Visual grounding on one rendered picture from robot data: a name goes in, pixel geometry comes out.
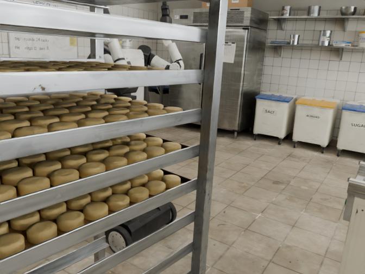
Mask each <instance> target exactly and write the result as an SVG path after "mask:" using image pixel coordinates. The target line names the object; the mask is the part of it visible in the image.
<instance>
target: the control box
mask: <svg viewBox="0 0 365 274"><path fill-rule="evenodd" d="M355 179H358V180H363V179H364V177H362V176H357V177H356V178H355ZM354 196H355V195H352V194H348V195H347V201H346V204H345V210H344V215H343V220H345V221H350V215H351V211H352V207H353V202H354V198H355V197H354Z"/></svg>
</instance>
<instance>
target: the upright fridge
mask: <svg viewBox="0 0 365 274"><path fill-rule="evenodd" d="M268 18H269V14H268V13H265V12H263V11H260V10H257V9H254V8H252V7H244V8H228V9H227V16H226V29H225V42H228V43H232V42H235V43H236V48H235V57H234V63H227V62H223V68H222V81H221V94H220V101H219V114H218V127H217V128H220V129H226V130H231V131H234V139H237V138H236V137H237V132H240V131H243V130H245V129H247V128H249V132H251V129H252V126H254V119H255V108H256V99H255V97H256V96H257V95H259V94H260V91H261V82H262V72H263V63H264V57H265V48H266V38H267V28H268ZM208 20H209V8H199V9H174V10H173V24H179V25H183V26H191V27H198V28H205V29H207V28H208ZM171 41H172V43H174V42H175V44H176V46H177V49H178V51H179V53H180V54H181V57H182V61H183V63H184V70H204V69H205V59H206V44H207V43H200V42H187V41H175V40H171ZM203 90H204V83H193V84H177V85H169V95H168V106H169V107H178V108H182V109H184V110H191V109H198V108H202V105H203Z"/></svg>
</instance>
